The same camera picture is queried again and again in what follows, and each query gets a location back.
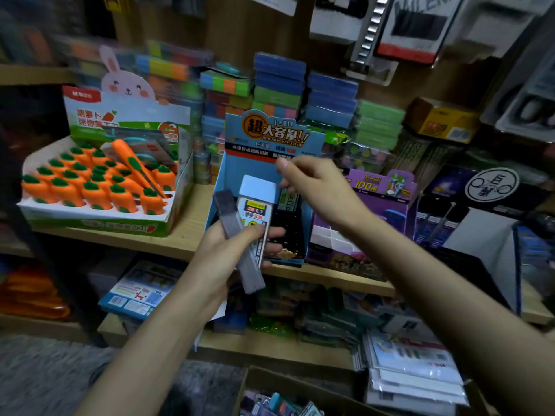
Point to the person's right hand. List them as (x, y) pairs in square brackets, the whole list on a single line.
[(325, 195)]

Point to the person's left hand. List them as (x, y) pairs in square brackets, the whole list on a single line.
[(221, 264)]

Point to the wooden shelf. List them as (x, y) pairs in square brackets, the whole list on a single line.
[(191, 242)]

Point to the purple display box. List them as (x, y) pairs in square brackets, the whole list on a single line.
[(390, 199)]

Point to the blue display box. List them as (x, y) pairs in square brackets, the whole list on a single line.
[(260, 138)]

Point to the brown cardboard box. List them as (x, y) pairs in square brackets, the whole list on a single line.
[(295, 381)]

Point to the pile of pencil lead cases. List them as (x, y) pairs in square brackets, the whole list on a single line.
[(282, 404)]

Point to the black and white display box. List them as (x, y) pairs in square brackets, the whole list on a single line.
[(486, 238)]

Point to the person's right forearm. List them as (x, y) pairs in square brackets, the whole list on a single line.
[(460, 307)]

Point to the person's left forearm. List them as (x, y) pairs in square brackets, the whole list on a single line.
[(147, 359)]

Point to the orange carrot pen display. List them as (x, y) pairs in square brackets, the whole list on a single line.
[(104, 177)]

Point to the stack of green packets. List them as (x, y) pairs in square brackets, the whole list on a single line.
[(380, 125)]

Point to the stack of blue packets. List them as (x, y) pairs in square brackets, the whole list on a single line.
[(303, 91)]

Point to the yellow carton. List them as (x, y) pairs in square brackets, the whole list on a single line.
[(442, 118)]

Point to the stack of white packets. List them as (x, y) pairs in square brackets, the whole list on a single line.
[(412, 372)]

